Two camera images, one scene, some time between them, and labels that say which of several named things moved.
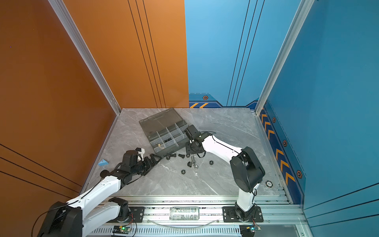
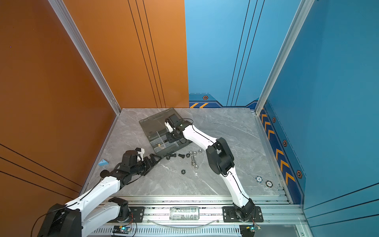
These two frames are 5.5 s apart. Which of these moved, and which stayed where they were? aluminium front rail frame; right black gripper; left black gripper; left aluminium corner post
Moved: right black gripper
Stayed: left aluminium corner post; left black gripper; aluminium front rail frame
